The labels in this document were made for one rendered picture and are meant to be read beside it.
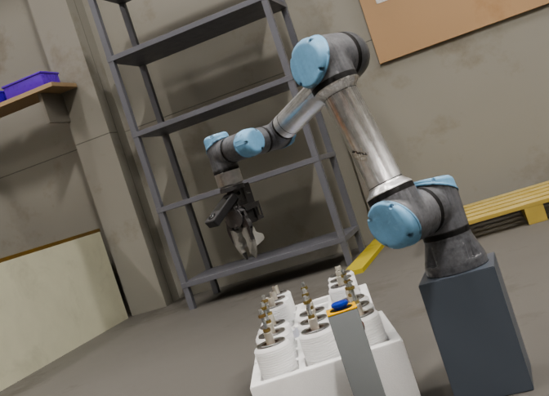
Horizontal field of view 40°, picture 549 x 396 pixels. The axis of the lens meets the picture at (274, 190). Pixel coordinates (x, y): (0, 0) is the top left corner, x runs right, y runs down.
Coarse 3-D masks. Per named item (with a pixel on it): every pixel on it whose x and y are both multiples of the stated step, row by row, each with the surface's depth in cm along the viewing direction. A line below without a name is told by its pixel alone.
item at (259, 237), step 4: (244, 228) 209; (252, 228) 211; (244, 232) 210; (252, 232) 211; (256, 232) 212; (244, 236) 210; (248, 236) 209; (256, 236) 211; (260, 236) 212; (248, 240) 209; (252, 240) 209; (256, 240) 211; (260, 240) 212; (248, 244) 210; (252, 244) 209; (256, 244) 210; (252, 248) 210; (256, 248) 210; (252, 252) 210; (256, 252) 210; (256, 256) 211
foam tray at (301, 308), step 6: (360, 288) 265; (366, 288) 262; (366, 294) 251; (312, 300) 272; (318, 300) 271; (324, 300) 271; (330, 300) 261; (300, 306) 268; (318, 306) 260; (324, 306) 259; (330, 306) 250; (294, 312) 261; (300, 312) 258; (294, 318) 249; (294, 324) 240; (294, 330) 236; (294, 336) 236
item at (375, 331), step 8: (376, 312) 187; (368, 320) 184; (376, 320) 185; (368, 328) 184; (376, 328) 185; (384, 328) 188; (368, 336) 184; (376, 336) 184; (384, 336) 186; (376, 344) 184
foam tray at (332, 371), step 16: (384, 320) 206; (384, 352) 181; (400, 352) 181; (256, 368) 199; (304, 368) 183; (320, 368) 181; (336, 368) 181; (384, 368) 181; (400, 368) 181; (256, 384) 183; (272, 384) 181; (288, 384) 181; (304, 384) 181; (320, 384) 181; (336, 384) 181; (384, 384) 181; (400, 384) 181; (416, 384) 181
